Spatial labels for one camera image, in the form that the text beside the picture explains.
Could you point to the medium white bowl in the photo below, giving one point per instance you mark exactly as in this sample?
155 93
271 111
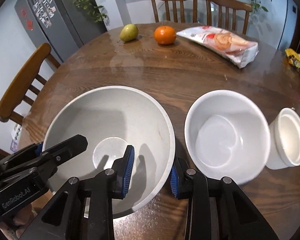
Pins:
222 120

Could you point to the white snack bag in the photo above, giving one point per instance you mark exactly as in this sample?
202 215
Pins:
215 42

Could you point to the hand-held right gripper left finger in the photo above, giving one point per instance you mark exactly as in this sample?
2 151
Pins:
128 170

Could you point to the person's left hand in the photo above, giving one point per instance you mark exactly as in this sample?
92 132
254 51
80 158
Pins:
22 216

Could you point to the small tall white bowl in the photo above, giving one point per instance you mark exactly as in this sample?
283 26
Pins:
290 135

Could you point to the orange fruit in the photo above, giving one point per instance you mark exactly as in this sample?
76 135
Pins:
165 35

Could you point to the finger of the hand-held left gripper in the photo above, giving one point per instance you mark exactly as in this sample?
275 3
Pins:
22 155
67 147

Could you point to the yellow snack packet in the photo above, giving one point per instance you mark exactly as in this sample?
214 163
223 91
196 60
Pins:
296 60

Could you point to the green pear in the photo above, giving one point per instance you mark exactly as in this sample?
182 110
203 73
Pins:
128 33

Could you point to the grey refrigerator with magnets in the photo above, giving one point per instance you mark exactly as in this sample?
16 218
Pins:
62 12

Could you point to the dark wooden door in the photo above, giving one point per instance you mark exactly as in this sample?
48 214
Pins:
297 32

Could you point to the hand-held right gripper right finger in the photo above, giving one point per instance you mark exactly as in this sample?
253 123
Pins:
175 180

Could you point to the large grey bowl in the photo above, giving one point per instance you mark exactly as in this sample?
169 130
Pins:
102 115

